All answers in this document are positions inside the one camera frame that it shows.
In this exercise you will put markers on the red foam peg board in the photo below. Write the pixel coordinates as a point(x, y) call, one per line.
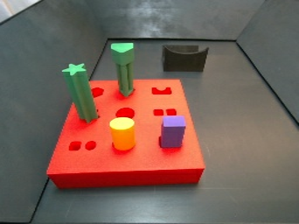
point(86, 162)

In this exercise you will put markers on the purple rectangular peg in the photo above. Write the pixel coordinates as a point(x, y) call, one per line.
point(172, 131)

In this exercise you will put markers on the yellow orange cylinder peg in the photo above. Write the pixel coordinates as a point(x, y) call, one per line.
point(121, 127)

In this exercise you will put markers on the black curved block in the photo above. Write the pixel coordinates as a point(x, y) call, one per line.
point(184, 58)

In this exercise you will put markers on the green triangular peg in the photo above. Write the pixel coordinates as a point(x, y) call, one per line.
point(122, 57)

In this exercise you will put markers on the green star peg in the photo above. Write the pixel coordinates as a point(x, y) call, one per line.
point(77, 83)

